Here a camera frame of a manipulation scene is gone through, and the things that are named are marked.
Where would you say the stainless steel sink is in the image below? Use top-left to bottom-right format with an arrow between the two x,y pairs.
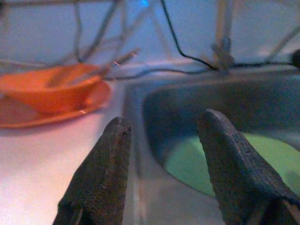
121,70 -> 300,225

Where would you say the orange bowl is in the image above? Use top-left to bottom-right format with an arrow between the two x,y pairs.
0,64 -> 104,115

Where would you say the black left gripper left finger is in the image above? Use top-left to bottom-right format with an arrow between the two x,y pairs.
52,116 -> 132,225

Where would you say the green plate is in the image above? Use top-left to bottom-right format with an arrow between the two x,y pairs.
164,132 -> 300,197

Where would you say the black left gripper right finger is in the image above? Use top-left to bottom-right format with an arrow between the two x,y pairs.
196,109 -> 300,225

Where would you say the chrome gooseneck faucet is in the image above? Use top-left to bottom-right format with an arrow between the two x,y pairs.
210,0 -> 235,75

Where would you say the orange plate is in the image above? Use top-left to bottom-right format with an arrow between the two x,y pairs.
0,81 -> 112,129

